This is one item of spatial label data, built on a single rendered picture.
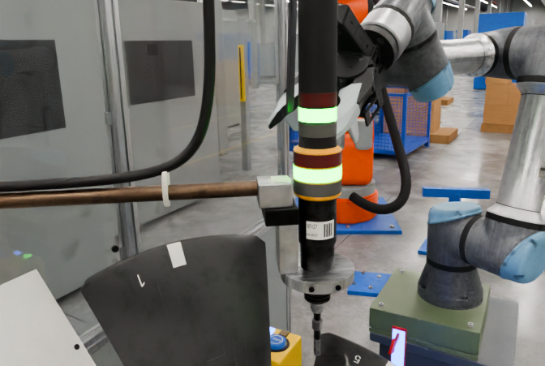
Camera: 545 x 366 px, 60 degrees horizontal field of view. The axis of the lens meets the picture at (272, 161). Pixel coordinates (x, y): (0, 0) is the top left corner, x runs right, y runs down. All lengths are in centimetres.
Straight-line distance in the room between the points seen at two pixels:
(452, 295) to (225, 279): 72
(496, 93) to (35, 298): 925
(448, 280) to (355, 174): 325
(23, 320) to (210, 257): 27
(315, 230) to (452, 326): 75
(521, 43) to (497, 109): 859
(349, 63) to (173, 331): 39
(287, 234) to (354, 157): 393
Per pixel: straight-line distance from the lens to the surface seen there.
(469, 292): 122
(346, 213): 442
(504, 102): 965
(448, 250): 117
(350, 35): 62
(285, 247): 43
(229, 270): 59
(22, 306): 74
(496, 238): 109
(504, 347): 124
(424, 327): 116
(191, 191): 42
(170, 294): 58
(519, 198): 109
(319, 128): 40
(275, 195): 41
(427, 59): 79
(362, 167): 437
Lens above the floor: 167
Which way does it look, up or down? 14 degrees down
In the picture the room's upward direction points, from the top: 1 degrees counter-clockwise
